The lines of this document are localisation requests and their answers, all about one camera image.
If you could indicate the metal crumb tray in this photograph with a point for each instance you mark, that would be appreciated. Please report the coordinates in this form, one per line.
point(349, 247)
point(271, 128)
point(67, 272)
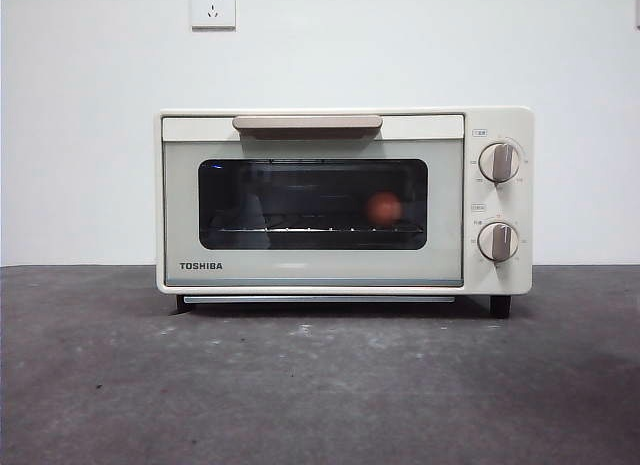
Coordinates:
point(320, 299)

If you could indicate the white wall socket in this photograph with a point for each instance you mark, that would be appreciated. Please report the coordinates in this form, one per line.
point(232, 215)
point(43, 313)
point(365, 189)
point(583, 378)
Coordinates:
point(213, 7)

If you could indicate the black oven foot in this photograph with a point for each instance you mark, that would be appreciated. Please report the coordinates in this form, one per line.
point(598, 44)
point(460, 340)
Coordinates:
point(500, 306)
point(185, 305)

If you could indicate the cream timer knob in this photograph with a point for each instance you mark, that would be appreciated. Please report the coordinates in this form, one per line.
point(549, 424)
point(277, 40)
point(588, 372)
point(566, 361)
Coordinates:
point(498, 241)

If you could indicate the cream temperature knob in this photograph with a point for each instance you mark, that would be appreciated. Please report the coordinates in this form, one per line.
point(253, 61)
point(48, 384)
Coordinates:
point(499, 162)

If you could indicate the cream Toshiba toaster oven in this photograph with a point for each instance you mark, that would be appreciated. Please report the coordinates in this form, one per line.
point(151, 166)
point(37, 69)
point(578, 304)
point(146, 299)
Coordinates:
point(505, 125)

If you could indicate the brown egg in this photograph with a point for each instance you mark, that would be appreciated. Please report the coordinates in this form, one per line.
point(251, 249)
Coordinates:
point(384, 209)

